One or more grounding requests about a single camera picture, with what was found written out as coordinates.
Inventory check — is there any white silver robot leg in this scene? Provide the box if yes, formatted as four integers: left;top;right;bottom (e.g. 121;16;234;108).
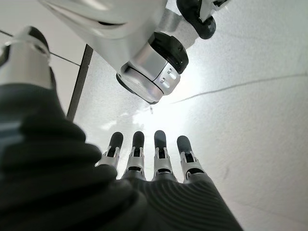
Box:
38;0;231;104

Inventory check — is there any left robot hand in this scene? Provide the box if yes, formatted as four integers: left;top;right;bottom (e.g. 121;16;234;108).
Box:
0;26;244;231

